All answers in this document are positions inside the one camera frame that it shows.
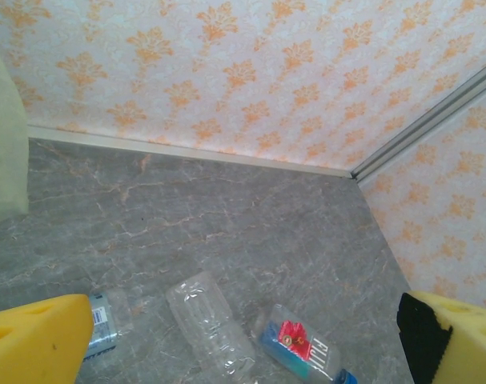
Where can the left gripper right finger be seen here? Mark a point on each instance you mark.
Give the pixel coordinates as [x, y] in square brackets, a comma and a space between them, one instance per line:
[467, 352]

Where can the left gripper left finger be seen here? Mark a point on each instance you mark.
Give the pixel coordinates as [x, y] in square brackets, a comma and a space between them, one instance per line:
[34, 344]

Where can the Fiji water bottle blue cap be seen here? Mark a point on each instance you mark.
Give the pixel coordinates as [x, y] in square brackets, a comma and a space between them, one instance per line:
[298, 340]

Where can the crushed clear unlabelled bottle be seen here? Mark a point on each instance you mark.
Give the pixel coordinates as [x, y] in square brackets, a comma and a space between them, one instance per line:
[206, 320]

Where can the crushed clear bottle blue label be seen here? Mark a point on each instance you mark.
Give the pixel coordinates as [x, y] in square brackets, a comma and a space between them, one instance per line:
[102, 324]

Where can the aluminium corner frame post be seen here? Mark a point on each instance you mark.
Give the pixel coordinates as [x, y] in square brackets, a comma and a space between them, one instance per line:
[426, 120]

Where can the aluminium back edge rail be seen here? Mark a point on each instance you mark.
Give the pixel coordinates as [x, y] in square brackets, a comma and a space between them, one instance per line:
[186, 153]

